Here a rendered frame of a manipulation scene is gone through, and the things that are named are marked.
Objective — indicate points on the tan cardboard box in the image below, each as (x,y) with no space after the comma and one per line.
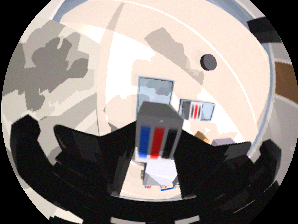
(201,136)

